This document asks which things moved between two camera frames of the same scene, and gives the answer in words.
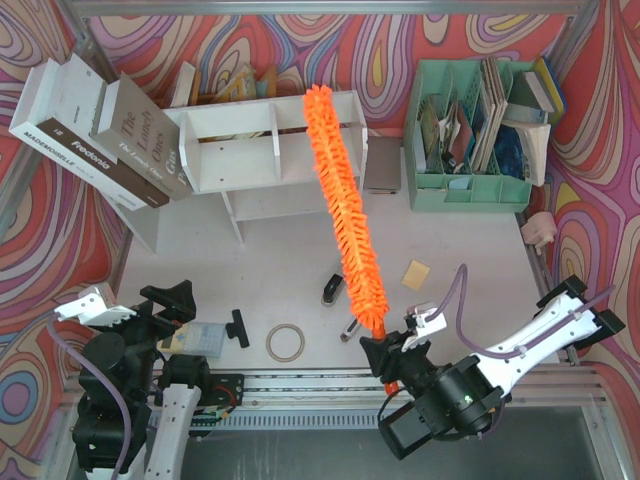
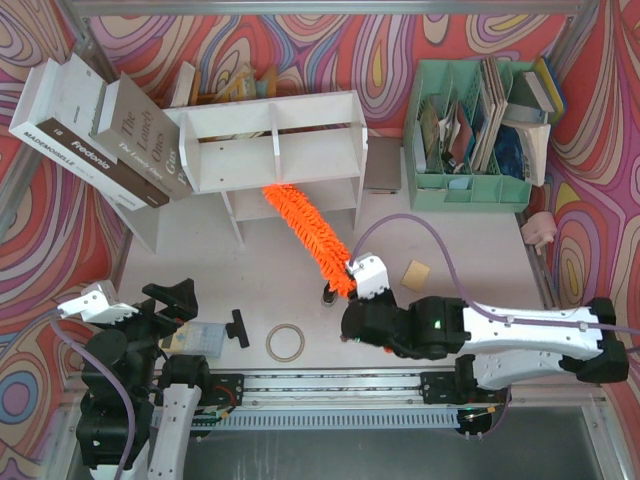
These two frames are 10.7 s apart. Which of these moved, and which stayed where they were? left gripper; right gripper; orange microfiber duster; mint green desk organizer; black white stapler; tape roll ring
Moved: right gripper; orange microfiber duster
Stayed: mint green desk organizer; tape roll ring; left gripper; black white stapler
